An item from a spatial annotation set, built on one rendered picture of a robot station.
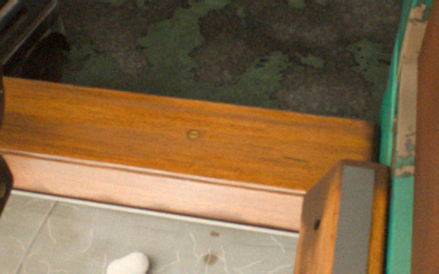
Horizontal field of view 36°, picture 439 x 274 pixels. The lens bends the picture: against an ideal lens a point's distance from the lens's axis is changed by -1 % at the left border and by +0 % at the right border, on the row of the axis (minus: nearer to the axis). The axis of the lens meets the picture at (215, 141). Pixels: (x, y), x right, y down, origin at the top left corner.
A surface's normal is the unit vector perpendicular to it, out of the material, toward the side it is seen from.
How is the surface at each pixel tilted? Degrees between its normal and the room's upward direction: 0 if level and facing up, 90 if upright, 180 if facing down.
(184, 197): 45
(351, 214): 0
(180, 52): 0
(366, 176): 0
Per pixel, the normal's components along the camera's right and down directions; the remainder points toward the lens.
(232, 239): -0.04, -0.61
